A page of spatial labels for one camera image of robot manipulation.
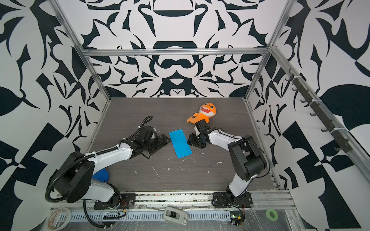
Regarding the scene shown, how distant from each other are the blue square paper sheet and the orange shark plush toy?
0.12m

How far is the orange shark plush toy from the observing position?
104cm

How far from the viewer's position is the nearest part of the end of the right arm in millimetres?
702

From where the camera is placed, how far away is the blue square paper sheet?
3.04ft
